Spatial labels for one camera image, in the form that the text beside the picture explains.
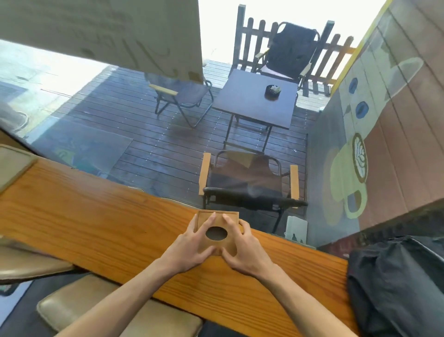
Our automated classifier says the grey folding chair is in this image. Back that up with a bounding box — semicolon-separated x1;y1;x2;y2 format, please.
145;71;214;129

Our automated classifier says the dark square outdoor table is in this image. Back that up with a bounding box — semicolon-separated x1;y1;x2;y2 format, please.
211;69;299;153

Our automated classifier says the wooden tissue box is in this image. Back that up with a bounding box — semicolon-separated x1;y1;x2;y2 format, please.
193;209;244;257

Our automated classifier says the person's left forearm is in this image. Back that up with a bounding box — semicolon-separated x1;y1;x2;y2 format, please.
52;260;183;337

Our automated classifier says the wooden picket fence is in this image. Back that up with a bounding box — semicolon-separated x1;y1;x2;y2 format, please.
230;4;357;98

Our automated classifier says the grey door mat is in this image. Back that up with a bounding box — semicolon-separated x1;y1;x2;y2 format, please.
27;116;134;176

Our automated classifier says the tan cushioned stool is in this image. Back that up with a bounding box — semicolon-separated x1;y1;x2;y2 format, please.
0;237;75;286
36;274;204;337

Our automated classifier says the black bag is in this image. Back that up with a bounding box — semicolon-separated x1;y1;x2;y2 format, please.
346;236;444;337

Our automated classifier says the person's right hand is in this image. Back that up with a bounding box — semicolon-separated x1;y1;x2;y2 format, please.
221;213;275;280

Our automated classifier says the small white box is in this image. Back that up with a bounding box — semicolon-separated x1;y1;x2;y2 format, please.
284;216;308;243

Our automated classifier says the person's left hand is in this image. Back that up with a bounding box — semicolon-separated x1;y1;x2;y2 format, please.
158;212;217;275

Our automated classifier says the beige window poster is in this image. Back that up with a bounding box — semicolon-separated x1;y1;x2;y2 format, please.
0;0;204;83

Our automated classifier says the black folding chair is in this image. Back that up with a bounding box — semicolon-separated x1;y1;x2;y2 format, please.
255;21;321;92

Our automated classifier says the brown folding chair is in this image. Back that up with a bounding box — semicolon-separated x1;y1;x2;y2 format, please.
198;150;301;234

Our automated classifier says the person's right forearm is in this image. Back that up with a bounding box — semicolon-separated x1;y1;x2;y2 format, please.
256;264;358;337

